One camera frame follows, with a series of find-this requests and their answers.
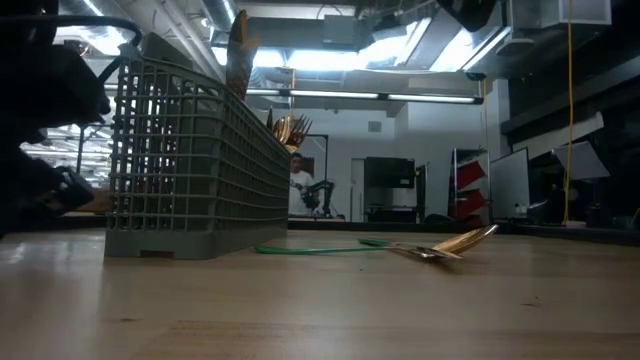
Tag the black background robot arm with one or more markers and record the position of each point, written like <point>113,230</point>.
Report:
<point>320,190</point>

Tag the person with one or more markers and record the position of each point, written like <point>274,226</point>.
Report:
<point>300,185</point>

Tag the white ceiling unit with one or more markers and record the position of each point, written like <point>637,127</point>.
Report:
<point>575,12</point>

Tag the white board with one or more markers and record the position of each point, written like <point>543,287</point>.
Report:
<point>510,185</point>

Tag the tilted white panel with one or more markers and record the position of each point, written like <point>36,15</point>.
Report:
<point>582,160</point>

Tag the black aluminium table frame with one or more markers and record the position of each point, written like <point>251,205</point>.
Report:
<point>450,227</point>

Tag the red and white bin rack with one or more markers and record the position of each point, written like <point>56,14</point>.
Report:
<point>470,175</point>

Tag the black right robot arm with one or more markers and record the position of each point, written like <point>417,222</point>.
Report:
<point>470,12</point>

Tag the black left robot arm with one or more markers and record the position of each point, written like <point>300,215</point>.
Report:
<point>40,85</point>

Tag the black monitor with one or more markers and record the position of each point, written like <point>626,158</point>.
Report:
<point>390,172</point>

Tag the black security camera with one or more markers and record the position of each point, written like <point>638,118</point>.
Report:
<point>475,76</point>

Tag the grey ceiling box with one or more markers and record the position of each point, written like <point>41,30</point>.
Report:
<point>340,30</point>

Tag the grey plastic silverware basket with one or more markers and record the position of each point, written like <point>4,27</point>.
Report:
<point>145,247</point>

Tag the grey wall vent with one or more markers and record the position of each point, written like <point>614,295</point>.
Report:
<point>375,126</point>

